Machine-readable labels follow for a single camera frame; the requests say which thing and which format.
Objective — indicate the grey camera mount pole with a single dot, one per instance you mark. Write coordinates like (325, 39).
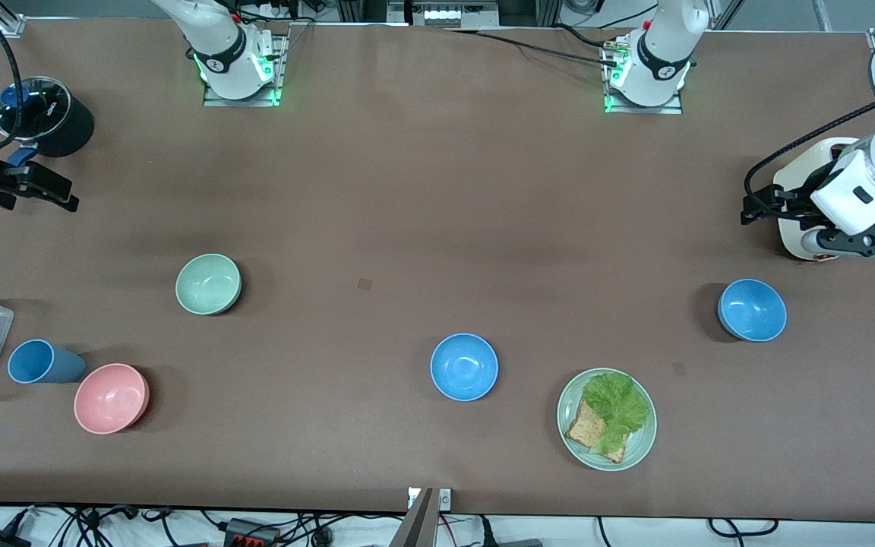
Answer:
(415, 524)

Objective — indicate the pink bowl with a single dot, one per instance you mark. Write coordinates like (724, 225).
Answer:
(109, 399)

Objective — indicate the white table edge bracket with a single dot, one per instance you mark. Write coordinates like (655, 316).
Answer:
(444, 499)

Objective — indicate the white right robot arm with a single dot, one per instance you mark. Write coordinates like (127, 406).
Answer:
(225, 45)

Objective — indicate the white toaster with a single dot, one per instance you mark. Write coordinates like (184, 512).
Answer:
(794, 178)

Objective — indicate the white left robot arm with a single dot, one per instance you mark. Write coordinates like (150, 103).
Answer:
(658, 57)

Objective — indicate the blue bowl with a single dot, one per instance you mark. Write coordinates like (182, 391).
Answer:
(752, 310)
(464, 367)

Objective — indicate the brown tape patch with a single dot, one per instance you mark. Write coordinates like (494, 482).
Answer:
(364, 284)

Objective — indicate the green lettuce leaf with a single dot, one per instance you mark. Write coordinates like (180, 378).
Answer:
(618, 406)

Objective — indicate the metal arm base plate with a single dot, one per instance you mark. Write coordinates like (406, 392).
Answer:
(677, 106)
(274, 91)

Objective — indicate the black utensil cup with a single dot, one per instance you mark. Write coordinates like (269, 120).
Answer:
(65, 125)

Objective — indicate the green bowl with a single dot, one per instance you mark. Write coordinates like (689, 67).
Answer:
(208, 283)

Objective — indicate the blue cup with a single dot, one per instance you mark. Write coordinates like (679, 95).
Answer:
(41, 362)

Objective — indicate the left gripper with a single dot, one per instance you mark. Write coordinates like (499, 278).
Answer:
(797, 203)

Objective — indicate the white power strip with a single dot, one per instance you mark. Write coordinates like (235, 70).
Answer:
(449, 13)

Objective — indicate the green plate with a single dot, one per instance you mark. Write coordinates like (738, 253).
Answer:
(639, 444)

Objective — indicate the brown bread slice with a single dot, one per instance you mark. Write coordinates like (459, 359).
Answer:
(584, 428)

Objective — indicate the black orange power adapter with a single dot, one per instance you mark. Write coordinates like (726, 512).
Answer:
(251, 532)

